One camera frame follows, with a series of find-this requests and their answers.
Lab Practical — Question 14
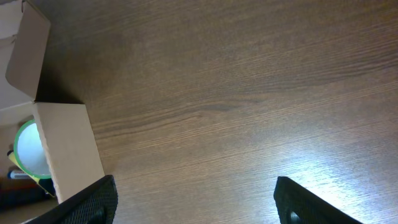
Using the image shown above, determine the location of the yellow highlighter with blue cap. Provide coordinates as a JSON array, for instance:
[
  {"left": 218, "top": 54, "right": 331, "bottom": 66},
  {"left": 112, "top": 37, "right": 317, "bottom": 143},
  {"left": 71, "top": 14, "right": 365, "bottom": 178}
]
[{"left": 7, "top": 150, "right": 56, "bottom": 197}]

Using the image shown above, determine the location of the green tape roll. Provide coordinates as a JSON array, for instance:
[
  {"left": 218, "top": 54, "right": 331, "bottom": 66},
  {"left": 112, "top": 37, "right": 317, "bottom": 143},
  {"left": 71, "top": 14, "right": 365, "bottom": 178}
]
[{"left": 14, "top": 119, "right": 51, "bottom": 178}]

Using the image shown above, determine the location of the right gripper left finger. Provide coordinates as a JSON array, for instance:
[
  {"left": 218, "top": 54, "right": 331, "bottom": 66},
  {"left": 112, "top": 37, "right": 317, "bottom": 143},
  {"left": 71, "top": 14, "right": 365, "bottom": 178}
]
[{"left": 27, "top": 175, "right": 118, "bottom": 224}]

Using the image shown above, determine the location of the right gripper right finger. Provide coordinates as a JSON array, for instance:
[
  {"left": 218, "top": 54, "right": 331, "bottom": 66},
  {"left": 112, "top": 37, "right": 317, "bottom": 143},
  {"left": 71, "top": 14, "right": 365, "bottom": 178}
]
[{"left": 274, "top": 176, "right": 361, "bottom": 224}]

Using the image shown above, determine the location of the blue whiteboard marker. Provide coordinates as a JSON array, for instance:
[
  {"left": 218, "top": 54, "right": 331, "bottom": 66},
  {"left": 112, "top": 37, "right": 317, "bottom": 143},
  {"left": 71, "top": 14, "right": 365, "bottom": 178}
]
[{"left": 7, "top": 169, "right": 30, "bottom": 179}]

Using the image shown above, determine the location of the brown cardboard box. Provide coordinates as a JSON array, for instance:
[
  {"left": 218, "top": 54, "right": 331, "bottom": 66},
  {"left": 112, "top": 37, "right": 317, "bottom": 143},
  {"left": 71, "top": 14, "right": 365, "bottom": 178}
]
[{"left": 1, "top": 1, "right": 104, "bottom": 223}]

